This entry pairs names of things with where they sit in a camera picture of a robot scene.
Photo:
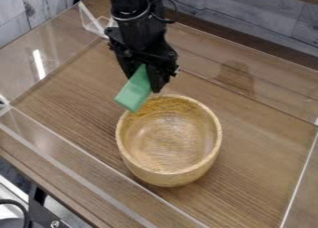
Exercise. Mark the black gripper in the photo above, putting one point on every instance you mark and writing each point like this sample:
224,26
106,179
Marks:
138,42

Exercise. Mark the green rectangular stick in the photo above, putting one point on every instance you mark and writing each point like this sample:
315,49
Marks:
136,92

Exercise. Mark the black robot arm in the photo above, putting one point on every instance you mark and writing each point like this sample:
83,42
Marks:
132,7

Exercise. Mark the wooden bowl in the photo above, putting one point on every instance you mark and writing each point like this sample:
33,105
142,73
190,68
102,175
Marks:
170,140

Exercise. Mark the clear acrylic corner bracket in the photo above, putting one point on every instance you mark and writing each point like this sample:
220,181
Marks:
93,24

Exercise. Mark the black table leg bracket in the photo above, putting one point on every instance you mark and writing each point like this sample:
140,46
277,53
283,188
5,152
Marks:
42,217

